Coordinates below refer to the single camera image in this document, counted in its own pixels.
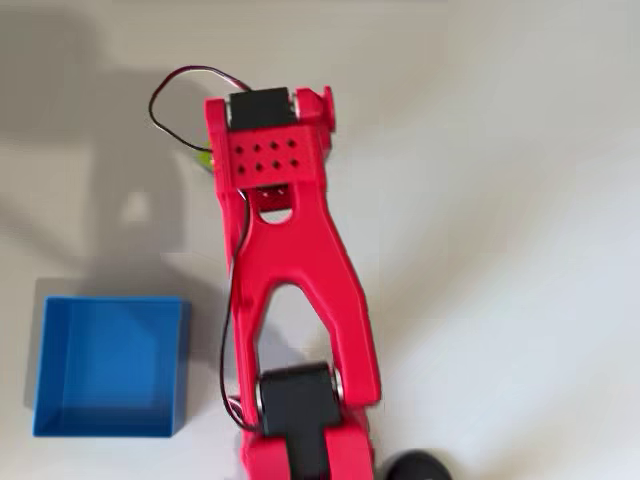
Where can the green lego brick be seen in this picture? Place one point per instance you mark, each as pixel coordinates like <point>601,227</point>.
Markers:
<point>204,157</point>

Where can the black round object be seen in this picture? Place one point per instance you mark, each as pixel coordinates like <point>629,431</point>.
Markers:
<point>417,467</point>

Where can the blue plastic box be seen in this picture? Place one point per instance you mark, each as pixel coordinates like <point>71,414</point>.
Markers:
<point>110,365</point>

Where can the red robot arm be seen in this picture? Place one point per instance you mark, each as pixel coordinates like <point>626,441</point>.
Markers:
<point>295,260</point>

